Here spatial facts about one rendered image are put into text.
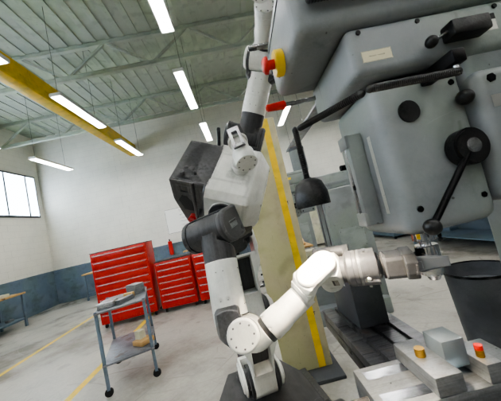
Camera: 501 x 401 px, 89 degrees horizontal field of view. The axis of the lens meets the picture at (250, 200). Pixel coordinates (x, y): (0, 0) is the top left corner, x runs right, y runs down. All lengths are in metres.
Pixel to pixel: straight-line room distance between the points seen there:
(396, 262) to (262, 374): 0.87
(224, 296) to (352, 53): 0.60
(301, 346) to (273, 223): 1.10
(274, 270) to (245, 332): 1.72
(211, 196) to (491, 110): 0.67
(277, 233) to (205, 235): 1.64
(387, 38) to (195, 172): 0.58
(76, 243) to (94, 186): 2.18
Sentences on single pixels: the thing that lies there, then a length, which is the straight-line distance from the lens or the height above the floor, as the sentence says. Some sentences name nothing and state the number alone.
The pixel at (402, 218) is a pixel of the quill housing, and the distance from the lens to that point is 0.58.
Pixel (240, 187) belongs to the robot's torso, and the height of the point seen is 1.52.
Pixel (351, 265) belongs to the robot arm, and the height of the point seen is 1.25.
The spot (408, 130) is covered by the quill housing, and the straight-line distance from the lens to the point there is 0.60.
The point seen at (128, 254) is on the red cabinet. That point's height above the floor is 1.28.
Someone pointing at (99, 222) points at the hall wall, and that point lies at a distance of 10.95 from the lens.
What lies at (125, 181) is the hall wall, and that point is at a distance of 10.66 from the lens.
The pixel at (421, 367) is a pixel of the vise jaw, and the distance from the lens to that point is 0.76.
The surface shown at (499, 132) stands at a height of 1.47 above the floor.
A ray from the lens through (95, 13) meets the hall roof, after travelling 7.16.
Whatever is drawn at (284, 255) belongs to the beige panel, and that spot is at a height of 1.04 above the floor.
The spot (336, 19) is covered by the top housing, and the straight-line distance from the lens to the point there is 0.61.
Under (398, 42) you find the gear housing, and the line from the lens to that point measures 0.64.
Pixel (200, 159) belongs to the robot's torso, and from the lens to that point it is 0.88.
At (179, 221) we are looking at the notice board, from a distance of 9.87.
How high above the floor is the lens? 1.41
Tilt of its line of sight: 4 degrees up
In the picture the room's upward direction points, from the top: 13 degrees counter-clockwise
